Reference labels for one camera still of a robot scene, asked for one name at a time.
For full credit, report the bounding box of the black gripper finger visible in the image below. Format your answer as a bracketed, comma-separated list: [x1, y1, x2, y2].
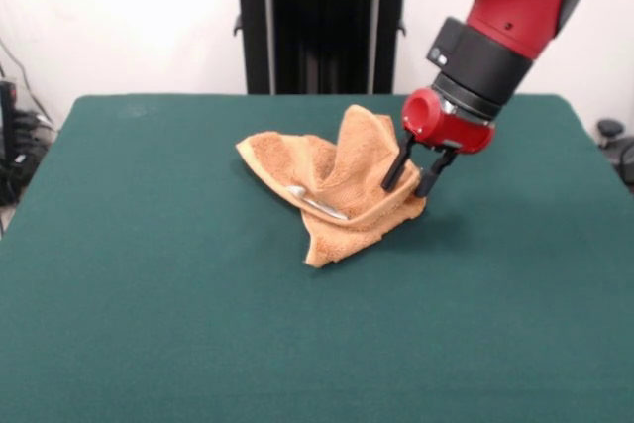
[414, 146, 460, 199]
[380, 133, 418, 192]

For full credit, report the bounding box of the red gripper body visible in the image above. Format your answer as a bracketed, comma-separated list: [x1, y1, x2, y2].
[401, 88, 496, 155]

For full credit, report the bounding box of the orange terry towel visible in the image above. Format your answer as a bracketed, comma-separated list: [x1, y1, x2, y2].
[235, 104, 427, 269]

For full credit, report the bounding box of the black office chair base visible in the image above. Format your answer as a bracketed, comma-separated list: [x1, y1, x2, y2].
[596, 118, 634, 177]

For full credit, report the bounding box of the dark green table cloth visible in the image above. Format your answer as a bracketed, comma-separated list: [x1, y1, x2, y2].
[0, 93, 634, 423]

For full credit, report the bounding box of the black bag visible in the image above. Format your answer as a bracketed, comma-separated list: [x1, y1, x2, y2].
[0, 150, 42, 207]

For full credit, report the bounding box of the black electronics box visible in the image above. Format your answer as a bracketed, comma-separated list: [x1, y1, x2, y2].
[0, 79, 20, 161]

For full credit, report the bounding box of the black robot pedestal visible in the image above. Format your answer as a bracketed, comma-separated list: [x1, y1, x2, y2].
[217, 0, 427, 96]

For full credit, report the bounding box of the grey cable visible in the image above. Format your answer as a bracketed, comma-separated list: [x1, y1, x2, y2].
[0, 39, 55, 132]

